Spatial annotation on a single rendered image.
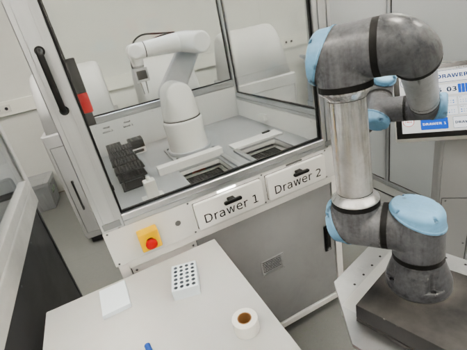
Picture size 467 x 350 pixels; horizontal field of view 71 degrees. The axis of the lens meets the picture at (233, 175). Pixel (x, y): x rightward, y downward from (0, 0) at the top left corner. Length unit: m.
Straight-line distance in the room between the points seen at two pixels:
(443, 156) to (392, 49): 1.02
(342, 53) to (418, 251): 0.47
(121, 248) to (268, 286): 0.74
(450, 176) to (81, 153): 1.48
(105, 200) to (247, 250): 0.64
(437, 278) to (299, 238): 0.79
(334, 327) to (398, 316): 1.05
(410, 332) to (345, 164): 0.39
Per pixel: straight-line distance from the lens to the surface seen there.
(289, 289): 1.73
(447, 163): 1.68
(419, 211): 0.85
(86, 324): 1.19
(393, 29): 0.71
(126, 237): 1.23
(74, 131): 1.09
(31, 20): 1.08
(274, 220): 1.46
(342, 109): 0.75
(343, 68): 0.72
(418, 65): 0.74
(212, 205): 1.25
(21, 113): 4.47
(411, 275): 0.91
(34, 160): 4.58
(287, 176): 1.37
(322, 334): 1.91
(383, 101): 1.10
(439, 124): 1.52
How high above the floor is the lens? 1.50
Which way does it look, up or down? 25 degrees down
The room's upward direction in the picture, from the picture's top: 12 degrees counter-clockwise
